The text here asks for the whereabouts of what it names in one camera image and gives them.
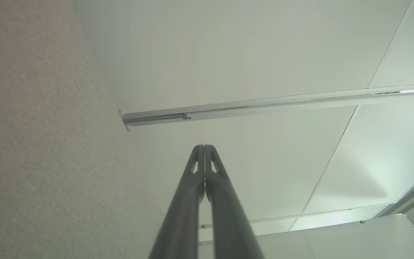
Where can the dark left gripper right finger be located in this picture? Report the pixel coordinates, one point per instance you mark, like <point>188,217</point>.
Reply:
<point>228,216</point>

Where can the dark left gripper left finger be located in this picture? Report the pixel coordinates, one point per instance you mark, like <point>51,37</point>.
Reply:
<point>182,216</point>

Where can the grey metal partition post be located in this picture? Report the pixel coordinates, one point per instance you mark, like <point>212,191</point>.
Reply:
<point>264,106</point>

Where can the rounded partition foot cap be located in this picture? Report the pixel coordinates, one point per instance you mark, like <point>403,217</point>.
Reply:
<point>121,113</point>
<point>128,127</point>

